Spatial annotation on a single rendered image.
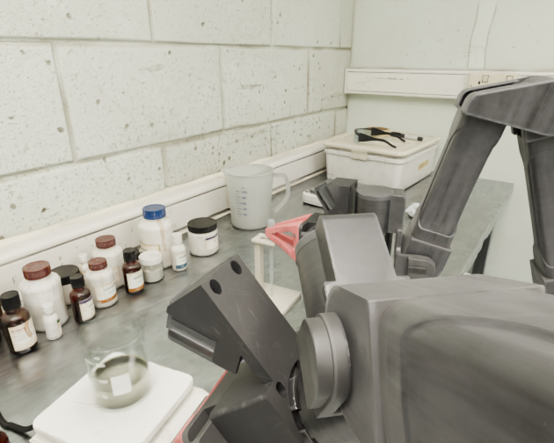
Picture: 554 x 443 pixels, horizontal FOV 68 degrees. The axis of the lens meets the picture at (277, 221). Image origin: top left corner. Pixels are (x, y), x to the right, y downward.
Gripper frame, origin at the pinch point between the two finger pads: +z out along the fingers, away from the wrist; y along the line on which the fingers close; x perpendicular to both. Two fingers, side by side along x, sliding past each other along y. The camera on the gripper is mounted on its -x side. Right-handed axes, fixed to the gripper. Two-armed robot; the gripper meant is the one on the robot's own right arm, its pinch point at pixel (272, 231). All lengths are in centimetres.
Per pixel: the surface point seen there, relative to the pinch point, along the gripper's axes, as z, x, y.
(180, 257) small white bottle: 22.5, 10.5, -0.9
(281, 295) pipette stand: -1.2, 13.4, -1.2
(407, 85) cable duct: 1, -17, -109
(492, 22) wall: -24, -38, -111
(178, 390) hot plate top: -5.8, 5.3, 32.1
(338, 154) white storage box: 16, 3, -77
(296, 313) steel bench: -5.6, 14.2, 1.6
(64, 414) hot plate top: 2.3, 5.2, 39.9
